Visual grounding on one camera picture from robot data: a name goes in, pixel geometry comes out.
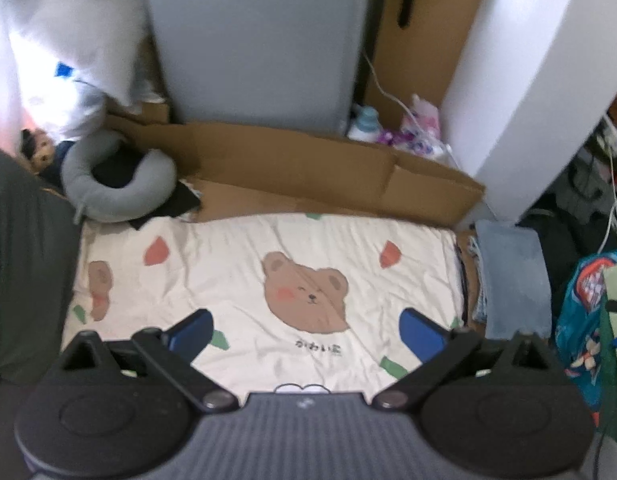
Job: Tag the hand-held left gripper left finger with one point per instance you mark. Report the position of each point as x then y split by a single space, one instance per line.
191 332

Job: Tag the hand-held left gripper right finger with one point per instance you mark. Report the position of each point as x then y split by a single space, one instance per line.
421 335

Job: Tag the blue denim pants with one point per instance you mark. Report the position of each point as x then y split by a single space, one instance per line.
513 280

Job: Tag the cream bear print blanket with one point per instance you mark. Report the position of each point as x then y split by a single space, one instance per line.
268 285

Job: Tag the black cloth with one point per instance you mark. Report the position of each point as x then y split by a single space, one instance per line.
148 195

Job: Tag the dark bag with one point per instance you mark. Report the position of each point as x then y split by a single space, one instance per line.
553 245

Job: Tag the colourful printed blue bag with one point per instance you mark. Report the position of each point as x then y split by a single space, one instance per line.
585 320

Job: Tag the grey U-shaped neck pillow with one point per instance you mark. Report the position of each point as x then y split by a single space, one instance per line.
113 185

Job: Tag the dark green pillow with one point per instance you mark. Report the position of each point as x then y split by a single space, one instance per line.
28 260

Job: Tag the flattened brown cardboard sheet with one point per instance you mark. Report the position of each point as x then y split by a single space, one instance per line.
328 175

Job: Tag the light green cloth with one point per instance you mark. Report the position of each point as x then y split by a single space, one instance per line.
615 360

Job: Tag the purple printed packet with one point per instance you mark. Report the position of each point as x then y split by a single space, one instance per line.
418 130

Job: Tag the white bottle with blue cap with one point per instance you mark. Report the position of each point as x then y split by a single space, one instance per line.
366 125

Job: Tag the brown teddy bear plush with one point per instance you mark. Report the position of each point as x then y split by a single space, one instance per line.
38 152

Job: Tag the white plastic bag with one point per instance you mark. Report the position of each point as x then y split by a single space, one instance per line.
63 110

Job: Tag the tall brown cardboard box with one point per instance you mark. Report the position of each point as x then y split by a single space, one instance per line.
418 45

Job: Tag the blue plastic bag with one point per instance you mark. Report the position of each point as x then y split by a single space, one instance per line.
64 70

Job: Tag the white pillow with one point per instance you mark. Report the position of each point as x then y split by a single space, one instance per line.
83 35

